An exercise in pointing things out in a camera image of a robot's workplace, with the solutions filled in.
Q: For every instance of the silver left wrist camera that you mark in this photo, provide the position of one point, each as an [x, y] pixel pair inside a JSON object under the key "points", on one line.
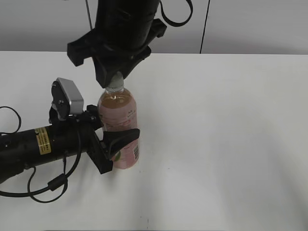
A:
{"points": [[67, 99]]}

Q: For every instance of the white bottle cap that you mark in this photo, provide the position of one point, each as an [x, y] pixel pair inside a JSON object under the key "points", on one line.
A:
{"points": [[117, 81]]}

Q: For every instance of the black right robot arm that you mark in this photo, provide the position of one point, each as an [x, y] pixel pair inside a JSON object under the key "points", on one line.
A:
{"points": [[120, 38]]}

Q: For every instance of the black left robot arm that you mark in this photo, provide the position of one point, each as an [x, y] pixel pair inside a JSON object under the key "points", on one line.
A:
{"points": [[34, 147]]}

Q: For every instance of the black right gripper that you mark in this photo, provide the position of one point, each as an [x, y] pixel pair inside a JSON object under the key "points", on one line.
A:
{"points": [[107, 54]]}

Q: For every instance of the pink oolong tea bottle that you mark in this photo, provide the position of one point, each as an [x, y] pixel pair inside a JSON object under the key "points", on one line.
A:
{"points": [[118, 112]]}

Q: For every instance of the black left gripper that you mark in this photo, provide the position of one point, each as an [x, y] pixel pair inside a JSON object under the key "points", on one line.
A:
{"points": [[77, 134]]}

